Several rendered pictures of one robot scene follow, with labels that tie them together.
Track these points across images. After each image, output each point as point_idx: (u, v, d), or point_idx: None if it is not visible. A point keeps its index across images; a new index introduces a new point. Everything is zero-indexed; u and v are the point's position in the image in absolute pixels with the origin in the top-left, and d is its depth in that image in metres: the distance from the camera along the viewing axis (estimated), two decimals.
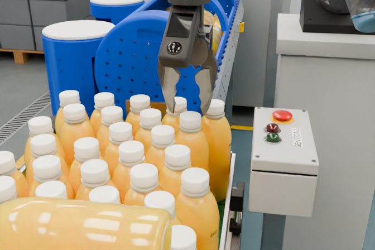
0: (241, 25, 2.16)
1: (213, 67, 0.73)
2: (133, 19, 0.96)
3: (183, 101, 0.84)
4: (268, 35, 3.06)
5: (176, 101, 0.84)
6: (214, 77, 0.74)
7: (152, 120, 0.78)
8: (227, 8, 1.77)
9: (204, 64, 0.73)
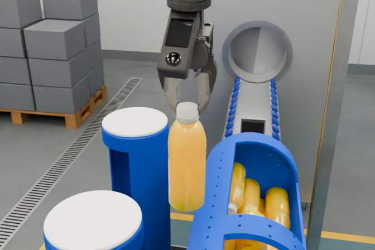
0: None
1: (212, 72, 0.72)
2: None
3: None
4: (305, 127, 2.65)
5: None
6: (213, 81, 0.73)
7: None
8: (286, 177, 1.36)
9: (203, 68, 0.72)
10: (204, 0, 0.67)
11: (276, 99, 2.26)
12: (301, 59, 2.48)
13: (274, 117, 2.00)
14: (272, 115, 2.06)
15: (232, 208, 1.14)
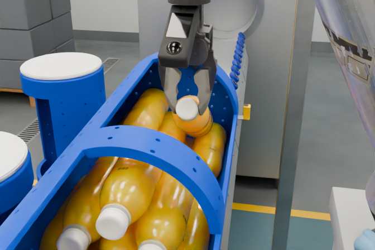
0: (247, 110, 1.42)
1: (212, 68, 0.73)
2: None
3: None
4: (280, 91, 2.32)
5: None
6: (213, 78, 0.74)
7: None
8: (225, 111, 1.04)
9: (203, 64, 0.73)
10: None
11: (242, 51, 1.94)
12: (274, 10, 2.16)
13: (234, 65, 1.68)
14: (233, 64, 1.74)
15: None
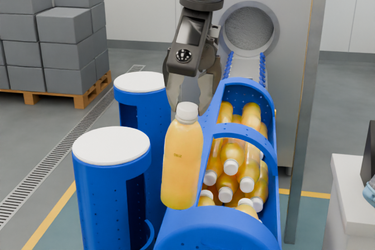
0: (274, 114, 2.06)
1: (217, 73, 0.73)
2: (197, 227, 0.87)
3: (195, 107, 0.77)
4: (292, 97, 2.97)
5: (187, 107, 0.77)
6: (217, 83, 0.74)
7: None
8: (266, 114, 1.68)
9: (209, 69, 0.73)
10: (217, 1, 0.68)
11: (264, 68, 2.59)
12: (287, 35, 2.80)
13: (261, 80, 2.32)
14: (260, 79, 2.38)
15: None
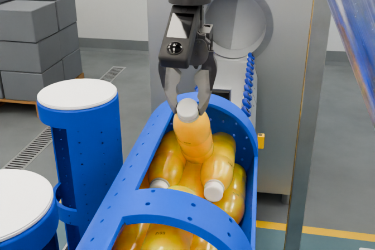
0: (261, 140, 1.44)
1: (212, 68, 0.73)
2: None
3: (194, 108, 0.77)
4: (289, 109, 2.35)
5: (187, 109, 0.77)
6: (213, 78, 0.74)
7: None
8: (245, 151, 1.06)
9: (204, 65, 0.73)
10: None
11: (253, 73, 1.97)
12: (283, 31, 2.18)
13: (246, 91, 1.70)
14: (245, 89, 1.76)
15: (160, 186, 0.84)
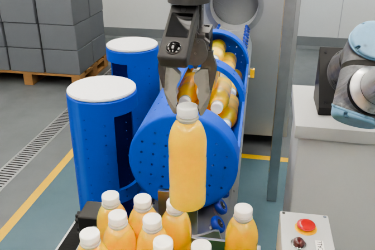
0: (253, 72, 2.25)
1: (212, 68, 0.73)
2: (167, 116, 1.06)
3: None
4: (275, 68, 3.15)
5: None
6: (213, 78, 0.74)
7: (190, 113, 0.76)
8: (241, 63, 1.87)
9: (203, 64, 0.73)
10: None
11: (248, 37, 2.77)
12: (270, 9, 2.99)
13: None
14: None
15: (198, 70, 1.66)
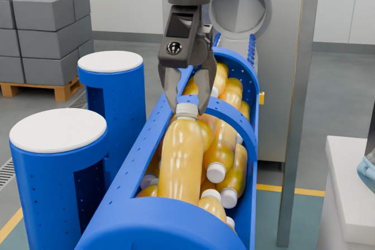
0: (261, 97, 1.78)
1: (212, 68, 0.73)
2: (126, 227, 0.59)
3: (215, 95, 1.20)
4: (285, 85, 2.68)
5: (211, 95, 1.20)
6: (213, 78, 0.74)
7: (190, 106, 0.76)
8: (249, 92, 1.40)
9: (203, 65, 0.73)
10: None
11: (254, 49, 2.30)
12: (280, 15, 2.52)
13: (249, 61, 2.04)
14: (248, 61, 2.09)
15: None
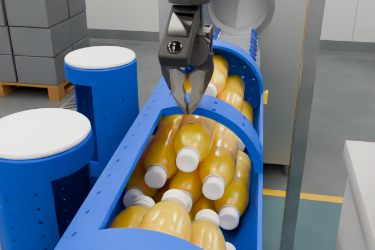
0: (265, 96, 1.62)
1: (210, 70, 0.74)
2: None
3: (214, 94, 1.04)
4: (289, 83, 2.53)
5: (208, 94, 1.04)
6: (208, 80, 0.74)
7: (179, 192, 0.64)
8: (252, 91, 1.24)
9: (201, 65, 0.74)
10: None
11: (256, 46, 2.15)
12: (284, 9, 2.36)
13: None
14: None
15: None
